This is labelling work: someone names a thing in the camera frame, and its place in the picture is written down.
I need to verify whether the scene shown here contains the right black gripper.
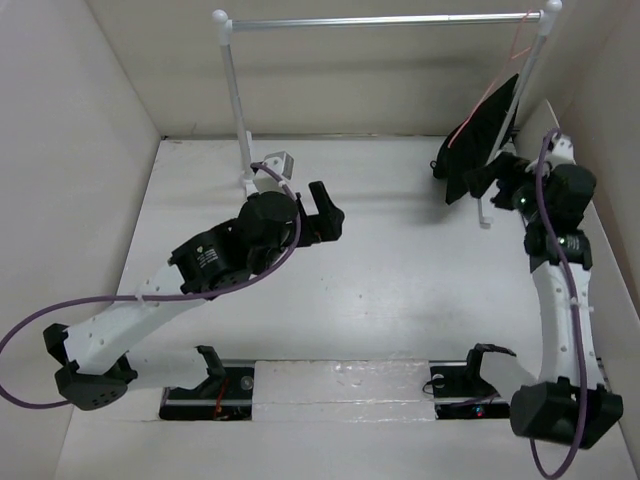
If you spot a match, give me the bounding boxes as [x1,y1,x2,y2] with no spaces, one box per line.
[466,151,557,224]

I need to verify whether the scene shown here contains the black trousers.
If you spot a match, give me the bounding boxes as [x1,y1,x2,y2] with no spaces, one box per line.
[431,74,519,205]

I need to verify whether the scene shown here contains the pink wire hanger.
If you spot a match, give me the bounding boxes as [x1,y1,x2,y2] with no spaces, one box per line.
[446,9,533,148]

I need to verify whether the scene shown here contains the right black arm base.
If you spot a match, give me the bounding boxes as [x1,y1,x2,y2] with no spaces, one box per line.
[422,361,510,421]

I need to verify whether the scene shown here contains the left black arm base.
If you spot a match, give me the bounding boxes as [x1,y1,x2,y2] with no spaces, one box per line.
[158,364,255,422]

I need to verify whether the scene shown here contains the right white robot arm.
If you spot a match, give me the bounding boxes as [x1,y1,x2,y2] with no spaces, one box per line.
[462,153,623,449]

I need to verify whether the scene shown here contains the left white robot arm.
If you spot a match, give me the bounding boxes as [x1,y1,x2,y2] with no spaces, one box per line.
[43,181,345,411]

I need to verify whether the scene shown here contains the white foam block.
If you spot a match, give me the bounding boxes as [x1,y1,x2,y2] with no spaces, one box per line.
[252,360,435,423]

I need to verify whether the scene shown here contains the white and silver clothes rack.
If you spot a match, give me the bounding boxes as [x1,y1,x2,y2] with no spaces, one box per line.
[210,0,564,230]

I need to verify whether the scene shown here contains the orange zip tie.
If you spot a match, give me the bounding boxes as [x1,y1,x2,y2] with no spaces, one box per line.
[213,378,230,420]

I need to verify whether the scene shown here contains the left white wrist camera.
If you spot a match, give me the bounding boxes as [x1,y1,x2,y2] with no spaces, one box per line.
[253,151,294,181]

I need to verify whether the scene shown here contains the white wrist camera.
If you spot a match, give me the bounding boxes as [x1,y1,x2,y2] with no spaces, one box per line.
[545,134,576,169]
[253,151,294,181]

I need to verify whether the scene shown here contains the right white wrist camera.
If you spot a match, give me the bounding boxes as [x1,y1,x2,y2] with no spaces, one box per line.
[545,134,576,169]

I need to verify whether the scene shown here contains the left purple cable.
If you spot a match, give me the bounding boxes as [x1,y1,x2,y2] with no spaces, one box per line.
[0,162,304,410]

